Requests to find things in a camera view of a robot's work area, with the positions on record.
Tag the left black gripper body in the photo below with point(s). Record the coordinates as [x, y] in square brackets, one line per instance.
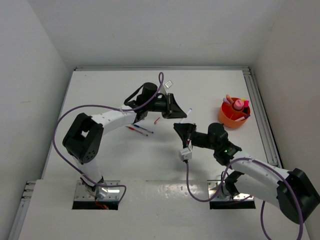
[167, 113]

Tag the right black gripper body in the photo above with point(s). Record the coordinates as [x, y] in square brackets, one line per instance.
[191, 130]

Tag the blue capped white pen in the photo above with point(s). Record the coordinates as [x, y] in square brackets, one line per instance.
[187, 114]

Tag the red ballpoint pen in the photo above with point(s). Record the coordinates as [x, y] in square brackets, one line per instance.
[135, 130]

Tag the grey orange marker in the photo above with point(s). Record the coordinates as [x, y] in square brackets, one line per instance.
[229, 99]

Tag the pink glue bottle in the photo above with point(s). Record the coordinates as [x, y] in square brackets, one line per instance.
[238, 105]

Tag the purple capped white pen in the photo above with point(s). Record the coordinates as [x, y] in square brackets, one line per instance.
[242, 118]

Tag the pink black highlighter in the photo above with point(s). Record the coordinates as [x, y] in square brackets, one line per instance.
[246, 106]

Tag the lilac marker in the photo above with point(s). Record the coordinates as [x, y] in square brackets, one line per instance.
[225, 100]

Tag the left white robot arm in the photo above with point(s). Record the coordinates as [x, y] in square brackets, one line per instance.
[82, 141]

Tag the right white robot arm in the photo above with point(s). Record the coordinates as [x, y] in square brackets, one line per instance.
[289, 190]

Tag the blue ballpoint pen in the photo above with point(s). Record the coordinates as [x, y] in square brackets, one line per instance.
[142, 128]

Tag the orange divided container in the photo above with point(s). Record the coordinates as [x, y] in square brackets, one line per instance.
[227, 115]

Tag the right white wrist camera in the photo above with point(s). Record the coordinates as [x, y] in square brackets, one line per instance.
[185, 154]

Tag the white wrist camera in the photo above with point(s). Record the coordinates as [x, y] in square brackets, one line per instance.
[168, 84]
[185, 154]

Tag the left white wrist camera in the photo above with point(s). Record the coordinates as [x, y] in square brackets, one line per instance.
[168, 84]

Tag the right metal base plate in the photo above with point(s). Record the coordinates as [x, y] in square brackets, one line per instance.
[223, 195]

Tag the metal base plate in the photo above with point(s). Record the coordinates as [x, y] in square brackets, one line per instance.
[223, 195]
[107, 194]

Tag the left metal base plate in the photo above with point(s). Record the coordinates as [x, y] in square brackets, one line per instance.
[107, 194]

